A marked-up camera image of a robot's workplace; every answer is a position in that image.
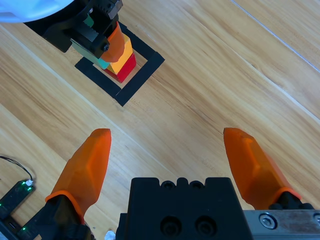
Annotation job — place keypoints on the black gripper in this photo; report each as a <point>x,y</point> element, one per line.
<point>60,30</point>

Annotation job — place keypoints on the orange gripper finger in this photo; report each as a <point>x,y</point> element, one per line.
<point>85,170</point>
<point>252,170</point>

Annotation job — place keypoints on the yellow wooden cube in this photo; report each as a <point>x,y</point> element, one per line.
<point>127,50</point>

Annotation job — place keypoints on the green wooden cube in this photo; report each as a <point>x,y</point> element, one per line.
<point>97,61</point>

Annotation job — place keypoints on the red wooden cube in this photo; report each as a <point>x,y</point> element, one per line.
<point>127,70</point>

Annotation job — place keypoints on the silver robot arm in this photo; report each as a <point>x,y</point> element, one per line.
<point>30,8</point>

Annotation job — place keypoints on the black tape square outline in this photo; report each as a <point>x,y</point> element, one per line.
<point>135,85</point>

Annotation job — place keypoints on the white paper scrap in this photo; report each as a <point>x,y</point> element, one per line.
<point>109,235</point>

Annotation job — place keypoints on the dark circuit board green LEDs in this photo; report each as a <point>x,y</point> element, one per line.
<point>15,197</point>

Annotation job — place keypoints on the grey black electronics box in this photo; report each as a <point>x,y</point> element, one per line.
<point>10,232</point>

